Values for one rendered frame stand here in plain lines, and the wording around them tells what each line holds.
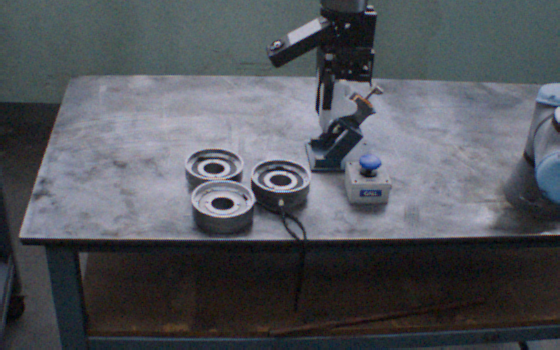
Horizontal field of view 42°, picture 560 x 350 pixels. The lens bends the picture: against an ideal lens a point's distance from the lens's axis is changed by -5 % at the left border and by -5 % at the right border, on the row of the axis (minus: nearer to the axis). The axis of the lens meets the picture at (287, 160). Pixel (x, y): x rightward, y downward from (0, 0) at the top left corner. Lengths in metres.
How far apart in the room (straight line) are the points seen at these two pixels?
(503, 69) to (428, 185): 1.85
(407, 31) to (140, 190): 1.87
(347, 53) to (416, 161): 0.39
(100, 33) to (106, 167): 1.59
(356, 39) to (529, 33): 2.07
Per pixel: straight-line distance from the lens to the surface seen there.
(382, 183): 1.35
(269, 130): 1.56
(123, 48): 3.01
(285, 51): 1.19
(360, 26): 1.20
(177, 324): 1.47
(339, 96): 1.23
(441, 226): 1.35
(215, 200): 1.30
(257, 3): 2.92
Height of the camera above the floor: 1.58
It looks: 32 degrees down
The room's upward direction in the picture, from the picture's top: 4 degrees clockwise
